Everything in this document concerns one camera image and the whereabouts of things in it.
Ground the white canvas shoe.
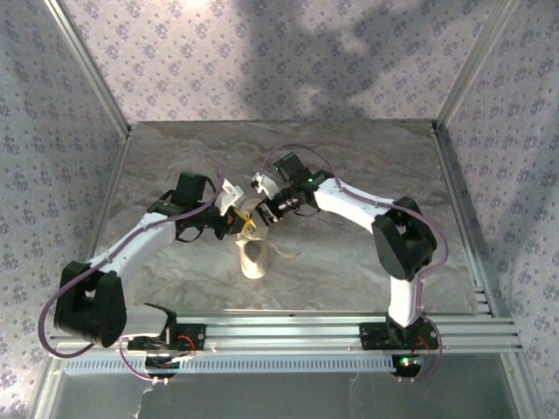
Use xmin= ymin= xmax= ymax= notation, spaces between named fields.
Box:
xmin=235 ymin=196 xmax=274 ymax=281

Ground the aluminium table side rail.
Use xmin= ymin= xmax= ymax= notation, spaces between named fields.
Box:
xmin=431 ymin=120 xmax=501 ymax=318
xmin=32 ymin=124 xmax=137 ymax=419

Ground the aluminium base rail beam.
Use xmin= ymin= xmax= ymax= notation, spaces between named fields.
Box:
xmin=45 ymin=308 xmax=524 ymax=355

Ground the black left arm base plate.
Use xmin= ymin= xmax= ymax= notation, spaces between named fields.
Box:
xmin=126 ymin=321 xmax=207 ymax=353

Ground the white slotted cable duct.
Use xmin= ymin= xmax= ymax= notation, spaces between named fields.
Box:
xmin=63 ymin=354 xmax=399 ymax=374

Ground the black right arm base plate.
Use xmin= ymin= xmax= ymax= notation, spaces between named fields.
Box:
xmin=358 ymin=321 xmax=440 ymax=351

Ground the aluminium frame post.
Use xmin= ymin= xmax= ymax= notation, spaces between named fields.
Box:
xmin=434 ymin=0 xmax=519 ymax=127
xmin=43 ymin=0 xmax=133 ymax=137

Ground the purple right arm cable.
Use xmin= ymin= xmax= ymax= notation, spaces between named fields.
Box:
xmin=260 ymin=143 xmax=450 ymax=385

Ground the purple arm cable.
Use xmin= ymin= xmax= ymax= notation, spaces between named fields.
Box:
xmin=38 ymin=165 xmax=231 ymax=385
xmin=260 ymin=143 xmax=450 ymax=385

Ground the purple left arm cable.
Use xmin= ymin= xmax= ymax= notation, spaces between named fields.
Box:
xmin=38 ymin=165 xmax=231 ymax=385

